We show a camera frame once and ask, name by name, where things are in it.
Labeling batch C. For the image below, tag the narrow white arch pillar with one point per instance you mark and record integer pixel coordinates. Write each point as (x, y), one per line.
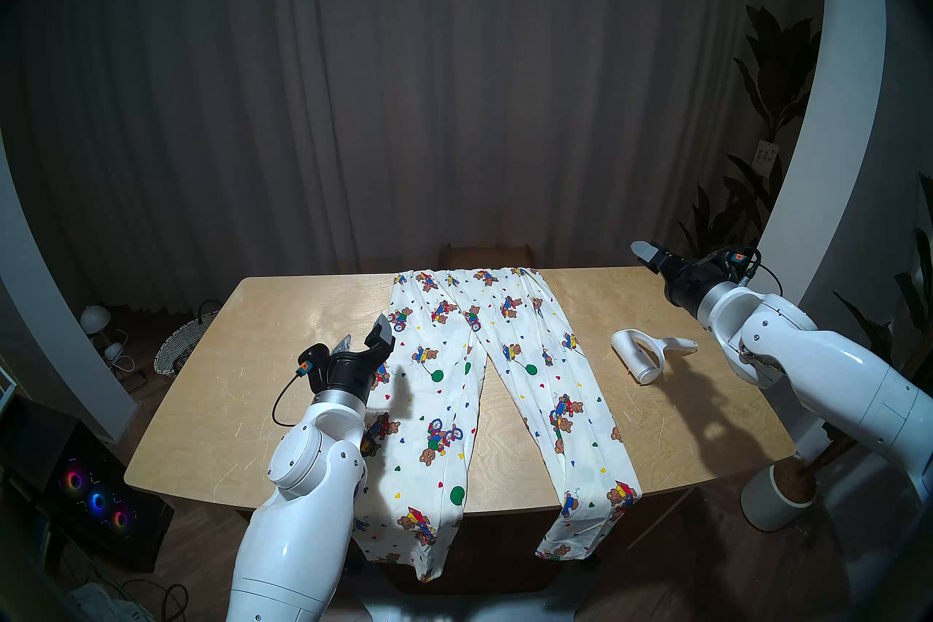
(44, 322)

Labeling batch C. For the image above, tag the black computer with RGB fans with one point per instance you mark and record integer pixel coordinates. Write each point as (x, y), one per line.
(95, 500)

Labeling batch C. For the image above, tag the potted plant in white pot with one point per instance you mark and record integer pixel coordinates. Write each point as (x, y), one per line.
(776, 493)

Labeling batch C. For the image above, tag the white paper tag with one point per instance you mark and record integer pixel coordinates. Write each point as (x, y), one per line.
(765, 158)

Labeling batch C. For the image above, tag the wide white arch pillar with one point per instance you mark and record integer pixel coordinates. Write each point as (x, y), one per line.
(824, 154)

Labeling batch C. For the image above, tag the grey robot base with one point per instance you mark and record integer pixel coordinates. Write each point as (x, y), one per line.
(466, 609)

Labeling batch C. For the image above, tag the grey pleated curtain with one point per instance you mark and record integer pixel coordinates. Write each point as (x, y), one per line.
(401, 81)

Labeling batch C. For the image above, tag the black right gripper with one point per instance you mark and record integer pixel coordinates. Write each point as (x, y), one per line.
(696, 282)

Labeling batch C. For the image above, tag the white bear print pants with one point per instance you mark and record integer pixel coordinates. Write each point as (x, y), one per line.
(444, 336)

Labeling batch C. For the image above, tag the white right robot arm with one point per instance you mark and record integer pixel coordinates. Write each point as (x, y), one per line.
(824, 365)

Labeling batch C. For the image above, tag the white lint roller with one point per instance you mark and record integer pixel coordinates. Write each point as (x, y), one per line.
(645, 373)

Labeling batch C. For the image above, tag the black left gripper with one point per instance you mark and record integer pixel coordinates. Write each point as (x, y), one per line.
(353, 376)

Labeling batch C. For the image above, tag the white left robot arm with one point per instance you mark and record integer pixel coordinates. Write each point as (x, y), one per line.
(306, 497)

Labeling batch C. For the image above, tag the tall dark leafy plant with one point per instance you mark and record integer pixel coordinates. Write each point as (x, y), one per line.
(776, 67)

